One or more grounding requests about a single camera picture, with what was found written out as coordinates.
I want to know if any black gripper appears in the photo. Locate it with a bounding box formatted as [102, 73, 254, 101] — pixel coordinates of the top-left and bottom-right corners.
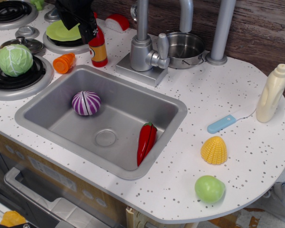
[55, 0, 98, 44]

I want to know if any red ketchup bottle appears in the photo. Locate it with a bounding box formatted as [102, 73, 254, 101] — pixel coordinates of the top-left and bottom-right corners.
[87, 12, 109, 68]

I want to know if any silver toy sink basin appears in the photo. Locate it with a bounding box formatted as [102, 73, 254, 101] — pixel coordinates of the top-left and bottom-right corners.
[15, 65, 187, 180]

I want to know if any cream plastic bottle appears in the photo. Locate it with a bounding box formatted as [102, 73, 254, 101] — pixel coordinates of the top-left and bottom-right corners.
[256, 64, 285, 123]

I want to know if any right stove burner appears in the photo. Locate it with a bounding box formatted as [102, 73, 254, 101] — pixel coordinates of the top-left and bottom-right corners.
[43, 33, 89, 55]

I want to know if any stove burner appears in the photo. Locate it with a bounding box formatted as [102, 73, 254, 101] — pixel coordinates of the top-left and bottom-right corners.
[43, 33, 89, 55]
[0, 0, 38, 30]
[0, 56, 54, 101]

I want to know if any green toy plate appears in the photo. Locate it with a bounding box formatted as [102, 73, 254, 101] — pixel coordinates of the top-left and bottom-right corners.
[46, 20, 81, 41]

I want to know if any grey stove knob back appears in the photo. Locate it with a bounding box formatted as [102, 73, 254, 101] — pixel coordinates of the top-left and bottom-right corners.
[44, 7, 60, 23]

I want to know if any grey stove knob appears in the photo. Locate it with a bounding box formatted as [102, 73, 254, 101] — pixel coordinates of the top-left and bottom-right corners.
[15, 25, 39, 38]
[44, 7, 60, 23]

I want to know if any red white toy cheese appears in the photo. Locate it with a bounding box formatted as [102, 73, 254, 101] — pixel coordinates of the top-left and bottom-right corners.
[105, 14, 130, 33]

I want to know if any orange toy carrot piece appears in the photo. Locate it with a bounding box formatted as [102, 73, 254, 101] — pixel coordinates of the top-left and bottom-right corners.
[53, 53, 75, 74]

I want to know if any green toy vegetable top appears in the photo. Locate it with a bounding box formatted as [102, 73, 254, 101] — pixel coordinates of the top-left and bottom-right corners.
[30, 0, 44, 11]

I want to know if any steel pot lid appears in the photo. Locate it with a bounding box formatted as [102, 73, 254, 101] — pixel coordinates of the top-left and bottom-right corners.
[0, 36, 44, 54]

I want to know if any grey stove knob centre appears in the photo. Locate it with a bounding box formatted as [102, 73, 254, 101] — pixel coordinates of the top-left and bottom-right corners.
[15, 25, 39, 38]

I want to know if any green toy cabbage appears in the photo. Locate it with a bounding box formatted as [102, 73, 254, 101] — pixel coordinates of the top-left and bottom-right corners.
[0, 44, 33, 77]

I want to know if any back left stove burner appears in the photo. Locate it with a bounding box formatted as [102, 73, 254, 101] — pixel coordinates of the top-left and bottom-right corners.
[0, 0, 38, 30]

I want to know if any silver toy faucet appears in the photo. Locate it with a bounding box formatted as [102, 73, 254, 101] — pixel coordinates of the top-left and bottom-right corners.
[115, 0, 194, 87]

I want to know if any purple striped toy onion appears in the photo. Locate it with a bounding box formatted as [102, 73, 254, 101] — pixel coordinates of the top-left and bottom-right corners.
[72, 91, 101, 116]

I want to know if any front left stove burner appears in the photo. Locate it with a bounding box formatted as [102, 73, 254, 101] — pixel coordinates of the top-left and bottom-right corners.
[0, 56, 54, 101]

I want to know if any small steel pot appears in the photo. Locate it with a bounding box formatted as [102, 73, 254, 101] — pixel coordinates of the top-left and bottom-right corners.
[166, 32, 206, 69]

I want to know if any red toy chili pepper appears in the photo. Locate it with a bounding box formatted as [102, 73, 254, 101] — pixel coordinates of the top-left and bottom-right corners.
[137, 122, 157, 166]

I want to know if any grey support pole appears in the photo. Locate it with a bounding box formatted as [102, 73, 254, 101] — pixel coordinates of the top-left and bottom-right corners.
[206, 0, 236, 66]

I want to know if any yellow toy corn piece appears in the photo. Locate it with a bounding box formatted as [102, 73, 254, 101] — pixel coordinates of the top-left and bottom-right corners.
[200, 136, 227, 165]

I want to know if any yellow object bottom left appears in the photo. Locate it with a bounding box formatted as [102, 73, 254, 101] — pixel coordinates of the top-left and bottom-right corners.
[0, 211, 26, 227]

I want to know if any green toy apple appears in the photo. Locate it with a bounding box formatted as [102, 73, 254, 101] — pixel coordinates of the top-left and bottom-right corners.
[194, 175, 225, 203]

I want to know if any blue handled toy knife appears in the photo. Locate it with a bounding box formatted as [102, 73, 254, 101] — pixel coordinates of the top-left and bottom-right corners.
[207, 105, 256, 133]

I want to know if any grey oven door handle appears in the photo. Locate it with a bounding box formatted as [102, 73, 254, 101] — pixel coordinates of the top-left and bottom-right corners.
[4, 168, 93, 228]

